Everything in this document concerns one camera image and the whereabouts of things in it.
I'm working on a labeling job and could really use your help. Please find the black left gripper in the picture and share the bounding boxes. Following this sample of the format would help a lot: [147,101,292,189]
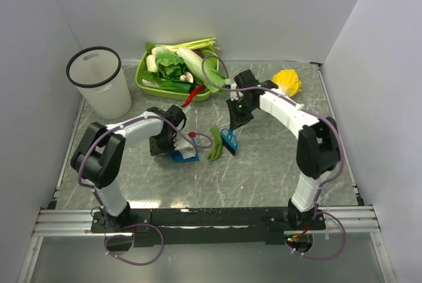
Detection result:
[149,131,179,156]

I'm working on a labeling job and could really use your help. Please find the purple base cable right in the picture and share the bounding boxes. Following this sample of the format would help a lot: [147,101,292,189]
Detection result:
[284,209,347,261]

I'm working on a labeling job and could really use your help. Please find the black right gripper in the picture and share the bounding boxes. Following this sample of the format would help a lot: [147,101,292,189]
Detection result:
[226,96,256,131]

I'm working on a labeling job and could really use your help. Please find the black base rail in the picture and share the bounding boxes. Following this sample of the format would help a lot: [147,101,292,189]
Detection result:
[91,206,326,247]

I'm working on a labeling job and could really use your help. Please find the green lettuce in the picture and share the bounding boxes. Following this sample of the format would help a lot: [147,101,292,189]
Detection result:
[156,46,187,79]

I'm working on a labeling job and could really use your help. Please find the mushroom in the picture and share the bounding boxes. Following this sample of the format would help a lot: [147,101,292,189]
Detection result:
[179,71,194,84]

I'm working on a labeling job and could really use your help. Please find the white radish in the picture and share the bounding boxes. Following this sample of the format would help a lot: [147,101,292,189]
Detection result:
[146,54,159,73]

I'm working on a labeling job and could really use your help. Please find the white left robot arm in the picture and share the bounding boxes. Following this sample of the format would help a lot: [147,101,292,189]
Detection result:
[71,105,187,232]

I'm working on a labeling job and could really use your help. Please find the white bin with black rim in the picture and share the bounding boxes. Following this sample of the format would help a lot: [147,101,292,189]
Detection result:
[66,46,132,119]

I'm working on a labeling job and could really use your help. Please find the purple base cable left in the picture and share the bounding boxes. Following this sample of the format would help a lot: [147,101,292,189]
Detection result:
[104,222,165,267]

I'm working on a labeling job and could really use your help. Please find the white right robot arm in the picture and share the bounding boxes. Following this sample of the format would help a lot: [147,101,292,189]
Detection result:
[222,70,345,229]

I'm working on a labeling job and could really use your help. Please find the blue dustpan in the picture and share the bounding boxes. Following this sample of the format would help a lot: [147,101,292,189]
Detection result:
[169,152,200,163]

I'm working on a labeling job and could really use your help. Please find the green vegetable basket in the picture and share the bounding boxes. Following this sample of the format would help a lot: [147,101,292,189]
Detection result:
[135,48,217,102]

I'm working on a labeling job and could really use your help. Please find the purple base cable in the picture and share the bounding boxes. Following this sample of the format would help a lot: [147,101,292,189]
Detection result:
[284,209,347,261]
[104,222,165,267]

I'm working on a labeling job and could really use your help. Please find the blue hand brush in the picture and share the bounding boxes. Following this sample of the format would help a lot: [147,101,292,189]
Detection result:
[221,128,238,155]

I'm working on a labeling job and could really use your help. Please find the yellow napa cabbage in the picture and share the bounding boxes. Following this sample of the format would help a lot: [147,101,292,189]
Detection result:
[272,69,302,98]

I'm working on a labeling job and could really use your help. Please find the yellow-green celery stalks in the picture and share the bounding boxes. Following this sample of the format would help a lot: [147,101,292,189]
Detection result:
[151,38,218,53]

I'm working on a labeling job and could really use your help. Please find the red chili pepper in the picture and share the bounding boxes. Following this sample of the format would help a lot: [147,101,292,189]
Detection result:
[181,84,206,108]

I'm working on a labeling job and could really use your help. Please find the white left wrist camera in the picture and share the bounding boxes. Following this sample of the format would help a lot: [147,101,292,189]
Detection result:
[173,135,197,158]

